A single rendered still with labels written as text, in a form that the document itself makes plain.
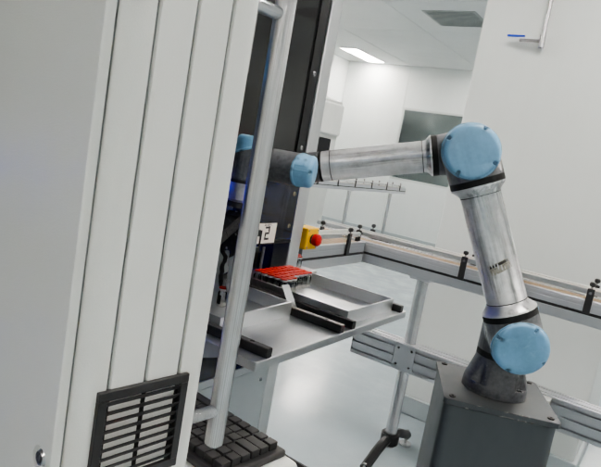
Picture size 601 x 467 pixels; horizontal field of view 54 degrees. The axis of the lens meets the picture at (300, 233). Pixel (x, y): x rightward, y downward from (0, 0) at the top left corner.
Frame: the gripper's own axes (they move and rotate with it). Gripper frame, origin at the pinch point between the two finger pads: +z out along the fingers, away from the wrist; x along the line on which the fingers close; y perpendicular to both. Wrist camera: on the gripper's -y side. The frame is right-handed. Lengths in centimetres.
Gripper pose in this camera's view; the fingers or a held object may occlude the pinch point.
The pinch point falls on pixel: (222, 284)
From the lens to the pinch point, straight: 139.0
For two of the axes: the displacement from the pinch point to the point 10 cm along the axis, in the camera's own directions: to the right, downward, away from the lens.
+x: -8.2, -2.3, 5.3
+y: 5.5, -0.3, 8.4
